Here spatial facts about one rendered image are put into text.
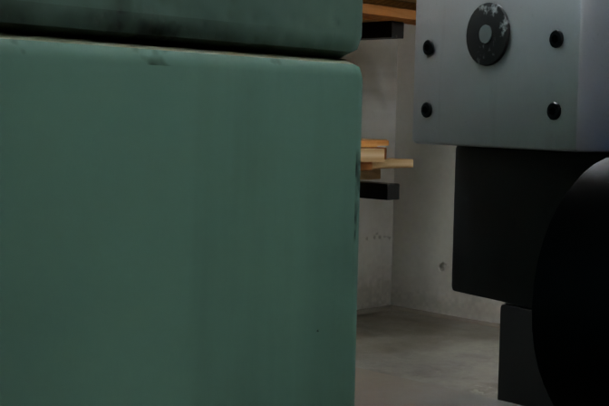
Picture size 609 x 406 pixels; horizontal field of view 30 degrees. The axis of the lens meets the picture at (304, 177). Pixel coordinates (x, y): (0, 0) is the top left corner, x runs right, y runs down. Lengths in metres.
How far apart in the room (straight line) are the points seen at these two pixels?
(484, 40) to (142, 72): 0.43
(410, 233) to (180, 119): 3.96
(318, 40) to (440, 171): 3.84
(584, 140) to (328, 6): 0.35
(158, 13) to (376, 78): 3.91
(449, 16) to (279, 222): 0.43
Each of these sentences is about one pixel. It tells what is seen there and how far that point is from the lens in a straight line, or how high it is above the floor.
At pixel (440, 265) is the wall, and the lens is 4.09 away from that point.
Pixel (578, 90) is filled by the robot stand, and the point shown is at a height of 0.71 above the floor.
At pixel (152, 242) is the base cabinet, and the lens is 0.21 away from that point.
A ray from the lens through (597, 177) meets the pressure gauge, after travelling 0.24.
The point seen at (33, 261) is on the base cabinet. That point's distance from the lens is 0.19.
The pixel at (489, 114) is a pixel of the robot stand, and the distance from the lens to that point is 0.62.
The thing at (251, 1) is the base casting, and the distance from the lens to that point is 0.22.
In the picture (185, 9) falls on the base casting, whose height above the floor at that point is 0.72.
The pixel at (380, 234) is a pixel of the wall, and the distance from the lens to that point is 4.16.
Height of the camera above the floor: 0.70
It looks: 3 degrees down
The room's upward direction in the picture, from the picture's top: 1 degrees clockwise
